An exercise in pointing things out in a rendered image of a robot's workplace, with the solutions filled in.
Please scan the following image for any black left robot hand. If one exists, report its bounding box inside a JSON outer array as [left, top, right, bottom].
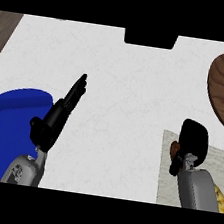
[[26, 66, 90, 158]]

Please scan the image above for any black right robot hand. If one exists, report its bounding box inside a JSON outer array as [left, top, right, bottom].
[[168, 116, 213, 181]]

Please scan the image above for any brown sweet potato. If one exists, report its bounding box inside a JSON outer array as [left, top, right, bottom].
[[168, 141, 181, 162]]

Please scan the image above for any pale grey placemat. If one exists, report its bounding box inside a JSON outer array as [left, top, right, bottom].
[[153, 128, 224, 215]]

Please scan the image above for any blue bowl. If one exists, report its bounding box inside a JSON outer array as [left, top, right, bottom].
[[0, 83, 56, 189]]

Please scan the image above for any yellow corn cob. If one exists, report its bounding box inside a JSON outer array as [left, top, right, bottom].
[[210, 184, 224, 215]]

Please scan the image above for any black appliance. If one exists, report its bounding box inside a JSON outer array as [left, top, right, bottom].
[[123, 28, 179, 51]]

